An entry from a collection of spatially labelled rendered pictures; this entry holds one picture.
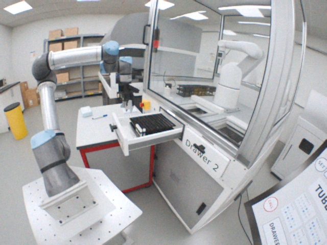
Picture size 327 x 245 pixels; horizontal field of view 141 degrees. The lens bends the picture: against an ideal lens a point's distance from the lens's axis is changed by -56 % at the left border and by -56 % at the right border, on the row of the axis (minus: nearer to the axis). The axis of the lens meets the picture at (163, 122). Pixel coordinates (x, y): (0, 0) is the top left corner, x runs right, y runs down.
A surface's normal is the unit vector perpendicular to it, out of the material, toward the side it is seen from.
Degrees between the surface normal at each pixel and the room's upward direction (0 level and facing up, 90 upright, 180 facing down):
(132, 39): 90
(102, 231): 0
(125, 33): 90
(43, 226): 0
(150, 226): 0
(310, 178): 50
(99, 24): 90
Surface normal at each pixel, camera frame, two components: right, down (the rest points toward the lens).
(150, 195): 0.10, -0.88
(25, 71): 0.51, 0.44
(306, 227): -0.69, -0.67
